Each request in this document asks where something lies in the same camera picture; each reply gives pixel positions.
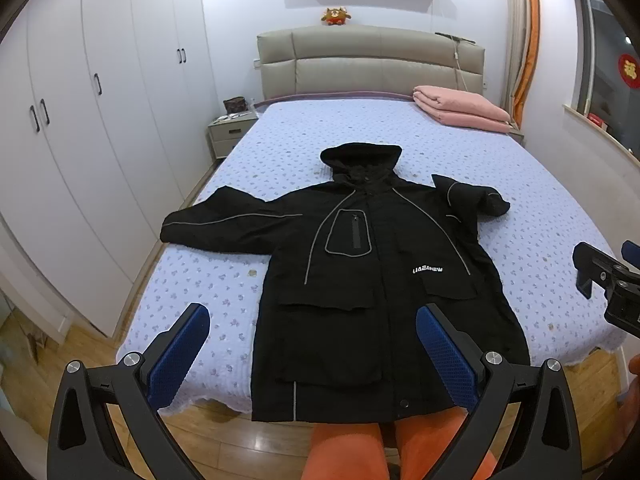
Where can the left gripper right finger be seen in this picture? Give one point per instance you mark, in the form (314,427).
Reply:
(544,439)

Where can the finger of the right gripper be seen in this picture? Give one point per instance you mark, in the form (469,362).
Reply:
(593,267)
(630,251)

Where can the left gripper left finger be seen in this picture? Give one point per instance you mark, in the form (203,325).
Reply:
(83,442)

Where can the black hooded jacket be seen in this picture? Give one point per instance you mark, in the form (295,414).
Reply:
(351,261)

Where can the person's right hand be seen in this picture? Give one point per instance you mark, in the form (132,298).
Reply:
(634,365)

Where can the window with red decoration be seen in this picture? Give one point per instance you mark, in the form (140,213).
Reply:
(608,74)

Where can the folded pink blanket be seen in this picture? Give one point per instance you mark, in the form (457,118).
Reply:
(463,109)

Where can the white wardrobe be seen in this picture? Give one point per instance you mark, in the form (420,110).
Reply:
(104,110)

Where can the grey bedside table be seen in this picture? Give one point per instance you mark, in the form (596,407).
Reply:
(227,131)

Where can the orange and beige curtain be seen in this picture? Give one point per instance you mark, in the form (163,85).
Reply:
(522,48)

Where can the brown patterned bag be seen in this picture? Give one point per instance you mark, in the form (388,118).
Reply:
(235,105)

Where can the beige padded headboard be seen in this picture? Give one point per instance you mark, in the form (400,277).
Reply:
(361,58)

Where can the orange plush toy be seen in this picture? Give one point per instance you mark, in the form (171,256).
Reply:
(335,16)

